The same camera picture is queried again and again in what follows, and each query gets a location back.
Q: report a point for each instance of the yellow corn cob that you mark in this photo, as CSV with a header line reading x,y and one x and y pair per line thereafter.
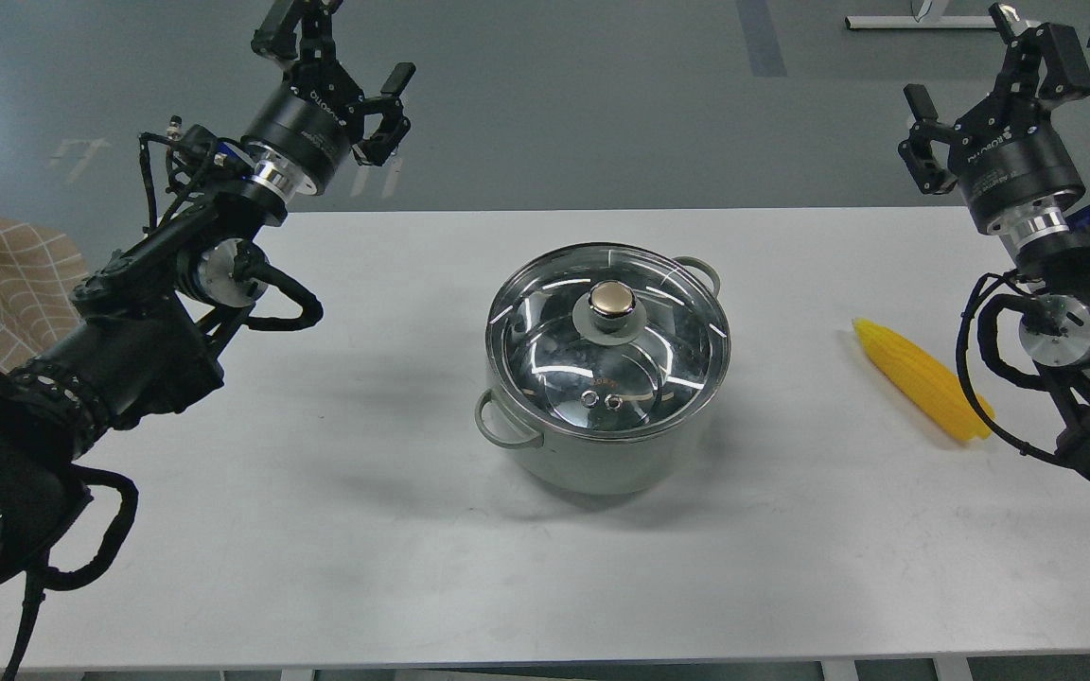
x,y
926,382

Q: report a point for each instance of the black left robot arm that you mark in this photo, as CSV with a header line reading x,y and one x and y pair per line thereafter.
x,y
154,321

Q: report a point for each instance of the white table base bar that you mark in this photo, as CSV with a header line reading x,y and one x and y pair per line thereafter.
x,y
920,15

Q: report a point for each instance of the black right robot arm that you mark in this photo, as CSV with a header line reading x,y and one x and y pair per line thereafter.
x,y
1031,325

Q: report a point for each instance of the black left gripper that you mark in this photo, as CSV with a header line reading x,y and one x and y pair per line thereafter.
x,y
317,113

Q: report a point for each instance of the glass pot lid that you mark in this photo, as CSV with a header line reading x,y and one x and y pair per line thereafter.
x,y
609,341

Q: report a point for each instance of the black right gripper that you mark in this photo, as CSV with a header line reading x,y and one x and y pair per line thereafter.
x,y
1005,153

